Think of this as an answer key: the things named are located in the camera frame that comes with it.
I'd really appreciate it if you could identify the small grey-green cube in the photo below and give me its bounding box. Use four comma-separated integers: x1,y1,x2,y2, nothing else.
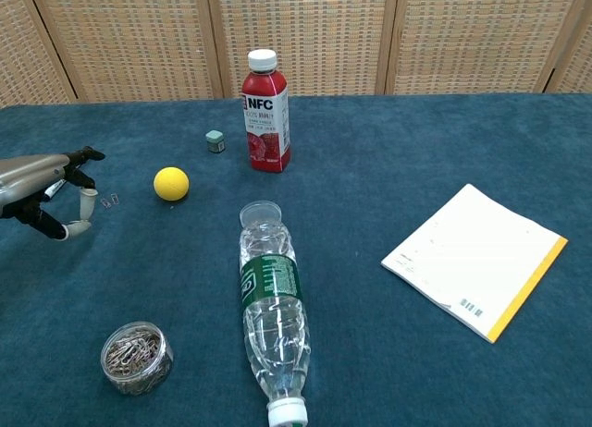
204,129,227,154

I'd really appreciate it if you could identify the yellow foam ball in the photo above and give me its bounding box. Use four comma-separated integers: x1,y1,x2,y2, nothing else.
153,166,191,202

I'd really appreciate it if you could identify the clear green-label water bottle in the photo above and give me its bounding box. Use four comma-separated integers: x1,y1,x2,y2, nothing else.
239,218,312,427

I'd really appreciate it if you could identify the white marker black cap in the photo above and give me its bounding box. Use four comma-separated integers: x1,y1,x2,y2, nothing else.
43,179,67,201

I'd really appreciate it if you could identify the woven rattan screen panel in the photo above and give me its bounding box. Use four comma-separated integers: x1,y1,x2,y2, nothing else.
26,0,226,104
386,0,582,95
0,0,79,109
545,0,592,94
205,0,400,99

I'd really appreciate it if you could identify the clear round paper clip container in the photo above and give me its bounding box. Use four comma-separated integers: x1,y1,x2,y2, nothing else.
100,321,175,397

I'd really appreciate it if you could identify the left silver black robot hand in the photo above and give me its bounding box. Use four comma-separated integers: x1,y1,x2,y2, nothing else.
0,145,106,241

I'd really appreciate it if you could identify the white notebook yellow spine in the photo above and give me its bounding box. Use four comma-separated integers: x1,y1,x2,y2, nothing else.
380,182,569,345

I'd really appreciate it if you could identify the red NFC juice bottle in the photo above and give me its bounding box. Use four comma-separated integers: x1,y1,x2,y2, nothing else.
240,48,292,174

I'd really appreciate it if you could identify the blue carpet table mat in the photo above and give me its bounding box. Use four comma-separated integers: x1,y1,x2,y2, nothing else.
0,92,592,427

